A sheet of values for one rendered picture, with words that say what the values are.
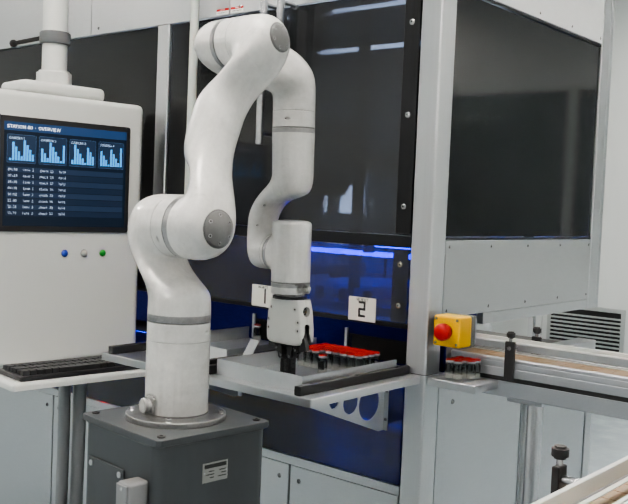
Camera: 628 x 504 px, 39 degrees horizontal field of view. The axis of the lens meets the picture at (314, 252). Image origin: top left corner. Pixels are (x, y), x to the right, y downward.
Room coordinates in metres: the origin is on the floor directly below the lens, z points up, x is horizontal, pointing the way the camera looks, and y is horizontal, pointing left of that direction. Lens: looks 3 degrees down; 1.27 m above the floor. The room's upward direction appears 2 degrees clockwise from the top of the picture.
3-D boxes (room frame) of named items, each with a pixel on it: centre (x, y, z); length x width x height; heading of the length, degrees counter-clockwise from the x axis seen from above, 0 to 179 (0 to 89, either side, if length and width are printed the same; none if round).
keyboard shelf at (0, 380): (2.43, 0.66, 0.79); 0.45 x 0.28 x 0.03; 133
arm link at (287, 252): (1.91, 0.05, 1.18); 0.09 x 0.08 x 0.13; 47
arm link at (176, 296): (1.71, 0.27, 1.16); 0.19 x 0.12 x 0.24; 47
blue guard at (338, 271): (2.77, 0.51, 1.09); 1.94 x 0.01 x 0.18; 50
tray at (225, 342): (2.38, 0.19, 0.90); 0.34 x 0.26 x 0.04; 140
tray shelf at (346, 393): (2.21, 0.11, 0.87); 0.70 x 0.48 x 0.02; 50
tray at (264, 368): (2.07, 0.00, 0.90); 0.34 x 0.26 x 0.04; 139
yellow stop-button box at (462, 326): (2.09, -0.34, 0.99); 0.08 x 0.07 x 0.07; 140
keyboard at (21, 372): (2.39, 0.62, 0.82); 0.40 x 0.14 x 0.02; 133
